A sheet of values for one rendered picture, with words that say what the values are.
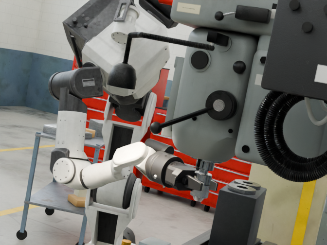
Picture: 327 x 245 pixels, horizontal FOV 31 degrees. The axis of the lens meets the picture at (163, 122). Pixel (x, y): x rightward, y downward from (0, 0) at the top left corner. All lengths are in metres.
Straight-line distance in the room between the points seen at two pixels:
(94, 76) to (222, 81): 0.57
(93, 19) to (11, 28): 10.53
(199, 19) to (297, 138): 0.36
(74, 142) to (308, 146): 0.78
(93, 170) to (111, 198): 0.50
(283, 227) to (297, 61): 2.26
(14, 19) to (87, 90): 10.71
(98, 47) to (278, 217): 1.72
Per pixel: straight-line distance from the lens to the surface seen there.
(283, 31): 1.07
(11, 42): 12.51
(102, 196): 2.23
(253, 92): 1.33
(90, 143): 4.38
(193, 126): 1.40
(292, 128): 1.31
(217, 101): 1.34
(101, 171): 1.72
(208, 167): 1.48
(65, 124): 1.81
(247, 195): 1.83
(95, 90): 1.83
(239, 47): 1.37
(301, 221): 3.23
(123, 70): 1.46
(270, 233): 3.29
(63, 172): 1.77
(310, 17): 1.06
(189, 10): 1.40
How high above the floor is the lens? 1.53
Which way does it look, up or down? 6 degrees down
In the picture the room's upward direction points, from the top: 11 degrees clockwise
